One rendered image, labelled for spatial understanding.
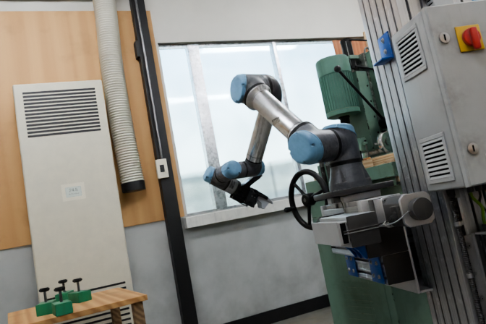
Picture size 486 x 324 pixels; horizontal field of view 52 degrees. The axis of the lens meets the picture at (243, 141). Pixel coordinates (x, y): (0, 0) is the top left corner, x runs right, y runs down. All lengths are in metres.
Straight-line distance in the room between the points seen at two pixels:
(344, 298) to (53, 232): 1.66
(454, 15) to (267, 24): 2.88
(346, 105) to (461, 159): 1.29
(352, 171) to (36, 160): 1.98
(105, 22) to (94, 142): 0.88
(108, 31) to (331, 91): 1.68
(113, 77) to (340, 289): 1.97
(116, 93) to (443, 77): 2.44
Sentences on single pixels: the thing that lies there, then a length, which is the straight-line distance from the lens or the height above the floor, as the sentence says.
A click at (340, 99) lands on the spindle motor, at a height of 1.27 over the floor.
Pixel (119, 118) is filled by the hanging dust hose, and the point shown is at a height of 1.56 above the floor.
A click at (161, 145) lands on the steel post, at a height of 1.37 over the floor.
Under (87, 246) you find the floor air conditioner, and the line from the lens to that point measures 3.10.
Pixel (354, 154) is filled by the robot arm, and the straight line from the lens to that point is 1.77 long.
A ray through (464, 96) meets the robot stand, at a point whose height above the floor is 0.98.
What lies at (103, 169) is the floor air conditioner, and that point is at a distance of 3.15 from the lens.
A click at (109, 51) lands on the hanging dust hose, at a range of 3.48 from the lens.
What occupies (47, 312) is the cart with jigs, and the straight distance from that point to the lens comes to 2.46.
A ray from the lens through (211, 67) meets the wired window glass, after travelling 3.91.
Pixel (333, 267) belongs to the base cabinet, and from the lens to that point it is 2.59.
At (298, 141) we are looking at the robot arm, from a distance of 1.68.
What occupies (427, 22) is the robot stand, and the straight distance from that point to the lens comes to 1.38.
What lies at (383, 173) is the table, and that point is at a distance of 2.24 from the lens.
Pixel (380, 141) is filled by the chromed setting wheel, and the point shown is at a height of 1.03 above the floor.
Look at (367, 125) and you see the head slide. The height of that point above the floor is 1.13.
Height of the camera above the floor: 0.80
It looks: 8 degrees up
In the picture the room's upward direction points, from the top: 11 degrees counter-clockwise
